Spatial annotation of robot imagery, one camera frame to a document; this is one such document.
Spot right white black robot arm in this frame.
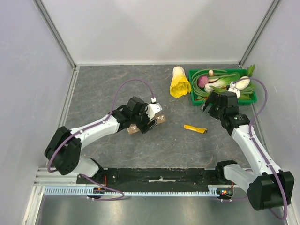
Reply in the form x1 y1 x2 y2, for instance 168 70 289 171
201 91 294 210

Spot brown cardboard express box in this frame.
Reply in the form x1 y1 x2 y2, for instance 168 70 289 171
127 115 166 135

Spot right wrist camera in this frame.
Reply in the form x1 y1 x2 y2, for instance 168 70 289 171
226 82 240 99

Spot bok choy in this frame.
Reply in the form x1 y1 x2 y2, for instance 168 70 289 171
204 72 240 92

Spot right aluminium frame post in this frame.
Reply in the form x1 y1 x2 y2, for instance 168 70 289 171
239 0 281 68

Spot front aluminium rail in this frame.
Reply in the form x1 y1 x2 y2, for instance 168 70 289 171
35 169 229 191

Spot brown mushroom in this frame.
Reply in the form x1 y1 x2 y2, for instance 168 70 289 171
208 70 214 77

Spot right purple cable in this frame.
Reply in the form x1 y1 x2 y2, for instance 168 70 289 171
220 78 289 221

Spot yellow utility knife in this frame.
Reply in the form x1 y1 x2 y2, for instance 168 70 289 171
184 125 207 134

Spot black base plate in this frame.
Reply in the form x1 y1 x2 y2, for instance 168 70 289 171
91 168 232 186

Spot grey slotted cable duct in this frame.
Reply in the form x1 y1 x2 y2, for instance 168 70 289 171
44 186 222 197

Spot green plastic tray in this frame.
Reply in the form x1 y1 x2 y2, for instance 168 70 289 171
188 69 257 106

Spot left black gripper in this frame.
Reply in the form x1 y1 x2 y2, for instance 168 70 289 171
131 103 158 134

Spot celery leaf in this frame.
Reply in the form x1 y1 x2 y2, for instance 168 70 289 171
247 64 256 77

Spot green long beans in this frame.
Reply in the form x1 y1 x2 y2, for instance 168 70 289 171
189 69 248 92

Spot purple onion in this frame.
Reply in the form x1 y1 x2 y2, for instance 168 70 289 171
197 75 209 88

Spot white radish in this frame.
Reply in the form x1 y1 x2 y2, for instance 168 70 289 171
235 76 250 91

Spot left aluminium frame post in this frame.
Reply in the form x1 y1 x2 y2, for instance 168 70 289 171
33 0 77 70

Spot aluminium frame post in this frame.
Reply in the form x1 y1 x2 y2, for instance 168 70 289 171
239 0 281 68
33 0 77 70

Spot yellow napa cabbage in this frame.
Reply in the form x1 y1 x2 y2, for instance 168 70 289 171
169 66 192 98

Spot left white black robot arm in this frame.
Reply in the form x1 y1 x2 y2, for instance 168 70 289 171
44 97 162 184

